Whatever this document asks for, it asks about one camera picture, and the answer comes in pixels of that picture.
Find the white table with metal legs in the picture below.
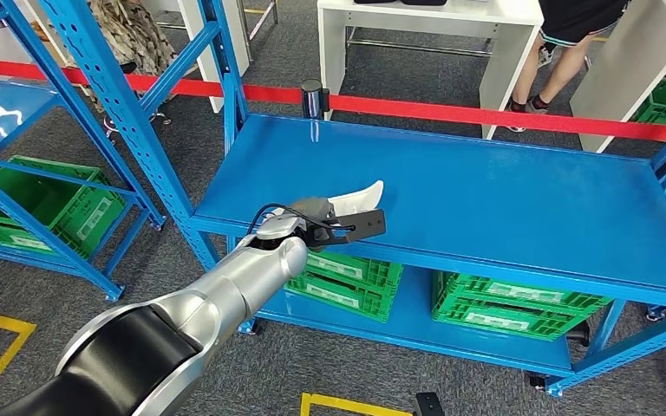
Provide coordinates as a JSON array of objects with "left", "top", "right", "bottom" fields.
[{"left": 148, "top": 0, "right": 279, "bottom": 113}]

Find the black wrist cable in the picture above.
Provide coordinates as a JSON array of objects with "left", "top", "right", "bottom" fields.
[{"left": 246, "top": 204, "right": 354, "bottom": 237}]

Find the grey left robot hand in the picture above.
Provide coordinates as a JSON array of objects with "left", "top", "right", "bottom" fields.
[{"left": 290, "top": 197, "right": 340, "bottom": 226}]

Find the black barrier post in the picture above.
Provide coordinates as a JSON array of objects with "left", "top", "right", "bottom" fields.
[{"left": 299, "top": 77, "right": 330, "bottom": 120}]

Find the black rack caster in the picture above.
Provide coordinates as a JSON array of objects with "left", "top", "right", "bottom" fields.
[{"left": 565, "top": 320, "right": 591, "bottom": 348}]

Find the red barrier belt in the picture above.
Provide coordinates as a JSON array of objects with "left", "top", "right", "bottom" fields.
[{"left": 0, "top": 57, "right": 666, "bottom": 142}]

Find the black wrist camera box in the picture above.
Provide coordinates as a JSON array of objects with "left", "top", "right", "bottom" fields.
[{"left": 310, "top": 209, "right": 387, "bottom": 252}]

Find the blue metal shelf rack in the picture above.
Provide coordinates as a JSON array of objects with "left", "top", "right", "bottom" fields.
[{"left": 0, "top": 0, "right": 165, "bottom": 302}]

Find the person standing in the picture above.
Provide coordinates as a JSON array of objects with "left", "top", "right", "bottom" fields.
[{"left": 505, "top": 0, "right": 630, "bottom": 133}]

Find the pale grey table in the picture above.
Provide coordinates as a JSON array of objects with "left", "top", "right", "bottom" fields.
[{"left": 569, "top": 0, "right": 666, "bottom": 153}]

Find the blue metal workbench rack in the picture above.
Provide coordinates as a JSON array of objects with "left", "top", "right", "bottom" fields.
[{"left": 34, "top": 0, "right": 666, "bottom": 400}]

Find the open green plastic crate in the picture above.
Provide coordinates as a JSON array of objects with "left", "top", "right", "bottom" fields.
[{"left": 0, "top": 156, "right": 126, "bottom": 261}]

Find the black stool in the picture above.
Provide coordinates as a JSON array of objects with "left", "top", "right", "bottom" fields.
[{"left": 102, "top": 60, "right": 173, "bottom": 142}]

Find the white curved plastic part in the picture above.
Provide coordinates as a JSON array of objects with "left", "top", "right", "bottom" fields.
[{"left": 264, "top": 179, "right": 385, "bottom": 222}]

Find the folded green plastic crate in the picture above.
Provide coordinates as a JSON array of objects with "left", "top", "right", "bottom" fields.
[
  {"left": 431, "top": 271, "right": 613, "bottom": 341},
  {"left": 285, "top": 251, "right": 404, "bottom": 322}
]

